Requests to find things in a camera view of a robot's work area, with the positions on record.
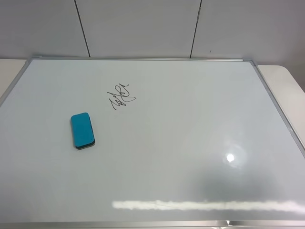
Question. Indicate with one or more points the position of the blue whiteboard eraser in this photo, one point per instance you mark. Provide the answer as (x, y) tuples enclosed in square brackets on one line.
[(82, 131)]

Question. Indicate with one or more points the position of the white aluminium-framed whiteboard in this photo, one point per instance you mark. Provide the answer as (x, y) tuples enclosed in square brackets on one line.
[(179, 144)]

